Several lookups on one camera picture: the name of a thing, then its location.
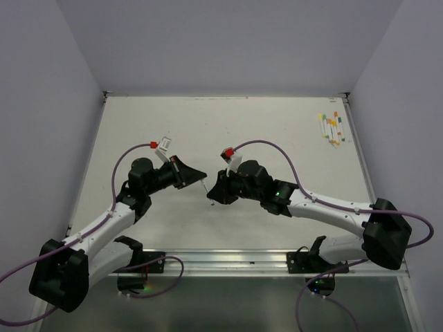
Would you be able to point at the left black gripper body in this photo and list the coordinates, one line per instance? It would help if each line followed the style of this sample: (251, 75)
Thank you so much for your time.
(167, 176)

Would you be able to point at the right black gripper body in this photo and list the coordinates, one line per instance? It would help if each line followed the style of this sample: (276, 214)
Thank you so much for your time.
(239, 186)

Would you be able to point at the teal green marker pen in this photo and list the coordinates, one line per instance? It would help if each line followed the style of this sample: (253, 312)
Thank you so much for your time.
(212, 203)

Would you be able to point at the light green cap marker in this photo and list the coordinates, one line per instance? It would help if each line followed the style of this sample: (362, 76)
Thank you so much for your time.
(328, 129)

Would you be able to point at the pink cap marker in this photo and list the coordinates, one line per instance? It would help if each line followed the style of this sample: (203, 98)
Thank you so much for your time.
(330, 134)

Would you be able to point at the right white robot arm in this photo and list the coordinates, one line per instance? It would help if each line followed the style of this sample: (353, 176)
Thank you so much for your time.
(376, 232)

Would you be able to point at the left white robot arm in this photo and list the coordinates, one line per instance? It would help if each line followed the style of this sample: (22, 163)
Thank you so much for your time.
(67, 269)

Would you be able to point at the dark green cap marker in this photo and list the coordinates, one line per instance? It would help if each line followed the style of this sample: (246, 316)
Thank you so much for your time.
(340, 129)

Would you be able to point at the orange cap marker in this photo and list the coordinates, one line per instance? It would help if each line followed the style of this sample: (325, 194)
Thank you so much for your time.
(336, 115)

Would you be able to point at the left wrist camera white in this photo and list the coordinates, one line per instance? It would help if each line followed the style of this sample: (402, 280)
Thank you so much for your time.
(161, 149)

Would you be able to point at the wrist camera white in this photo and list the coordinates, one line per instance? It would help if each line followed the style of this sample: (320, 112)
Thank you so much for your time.
(233, 160)
(161, 149)

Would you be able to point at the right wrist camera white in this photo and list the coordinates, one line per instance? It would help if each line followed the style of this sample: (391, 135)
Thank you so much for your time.
(233, 160)

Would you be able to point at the aluminium rail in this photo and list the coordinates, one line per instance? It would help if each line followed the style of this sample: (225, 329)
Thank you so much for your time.
(253, 263)

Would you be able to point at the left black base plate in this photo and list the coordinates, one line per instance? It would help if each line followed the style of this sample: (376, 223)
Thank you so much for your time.
(145, 262)

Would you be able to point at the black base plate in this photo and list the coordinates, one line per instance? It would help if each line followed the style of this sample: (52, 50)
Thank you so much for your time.
(307, 263)
(145, 262)

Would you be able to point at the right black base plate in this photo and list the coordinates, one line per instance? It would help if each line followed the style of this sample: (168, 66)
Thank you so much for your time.
(307, 263)

